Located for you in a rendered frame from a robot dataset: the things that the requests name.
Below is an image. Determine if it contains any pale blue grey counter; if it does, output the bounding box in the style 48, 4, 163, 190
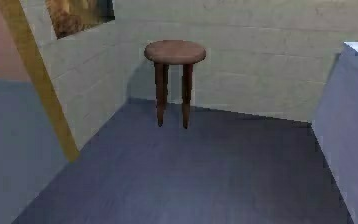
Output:
311, 41, 358, 224

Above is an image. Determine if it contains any tan wooden door frame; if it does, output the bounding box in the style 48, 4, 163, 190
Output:
0, 0, 81, 164

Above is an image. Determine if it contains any brown framed wall picture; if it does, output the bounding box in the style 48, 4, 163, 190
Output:
44, 0, 116, 40

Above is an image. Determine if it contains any brown round wooden stool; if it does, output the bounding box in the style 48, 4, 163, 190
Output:
143, 39, 207, 130

